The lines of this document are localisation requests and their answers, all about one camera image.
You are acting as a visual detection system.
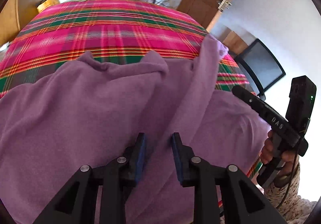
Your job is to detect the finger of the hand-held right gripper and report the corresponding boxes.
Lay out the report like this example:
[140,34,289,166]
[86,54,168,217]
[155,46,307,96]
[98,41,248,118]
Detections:
[231,85,266,114]

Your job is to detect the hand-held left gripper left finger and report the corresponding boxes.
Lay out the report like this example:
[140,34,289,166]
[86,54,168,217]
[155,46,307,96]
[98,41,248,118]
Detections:
[33,132,147,224]

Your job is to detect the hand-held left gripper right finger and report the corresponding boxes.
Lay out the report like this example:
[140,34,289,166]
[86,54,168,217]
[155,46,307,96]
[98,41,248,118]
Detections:
[171,132,287,224]

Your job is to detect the purple fleece pants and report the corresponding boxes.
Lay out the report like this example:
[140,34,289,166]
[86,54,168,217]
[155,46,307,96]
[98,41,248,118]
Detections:
[0,35,272,224]

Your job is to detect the person's right forearm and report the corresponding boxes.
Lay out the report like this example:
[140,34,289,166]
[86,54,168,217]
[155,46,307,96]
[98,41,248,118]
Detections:
[262,162,320,224]

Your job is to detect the person's right hand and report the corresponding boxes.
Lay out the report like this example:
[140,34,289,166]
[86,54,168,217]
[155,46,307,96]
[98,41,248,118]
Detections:
[260,129,301,178]

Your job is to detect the black mesh office chair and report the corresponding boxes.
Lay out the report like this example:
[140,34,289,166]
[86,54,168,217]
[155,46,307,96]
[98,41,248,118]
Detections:
[234,38,286,100]

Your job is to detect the wooden board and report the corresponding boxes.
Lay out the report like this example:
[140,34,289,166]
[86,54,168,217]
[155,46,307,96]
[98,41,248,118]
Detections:
[222,31,247,55]

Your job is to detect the pink green plaid bed sheet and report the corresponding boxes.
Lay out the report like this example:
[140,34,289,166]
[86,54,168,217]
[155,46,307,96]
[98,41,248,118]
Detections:
[0,0,262,224]

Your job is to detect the yellow box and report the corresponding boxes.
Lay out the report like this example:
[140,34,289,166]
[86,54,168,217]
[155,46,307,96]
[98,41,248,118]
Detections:
[37,0,61,12]

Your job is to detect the wooden wardrobe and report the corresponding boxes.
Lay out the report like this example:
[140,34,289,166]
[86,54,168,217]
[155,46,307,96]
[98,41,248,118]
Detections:
[0,0,48,46]

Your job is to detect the black cable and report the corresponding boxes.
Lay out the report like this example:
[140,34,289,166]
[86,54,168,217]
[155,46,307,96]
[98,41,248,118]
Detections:
[274,136,301,211]

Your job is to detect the metal door handle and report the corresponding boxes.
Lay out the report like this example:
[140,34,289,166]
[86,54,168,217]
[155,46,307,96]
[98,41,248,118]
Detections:
[217,0,232,11]

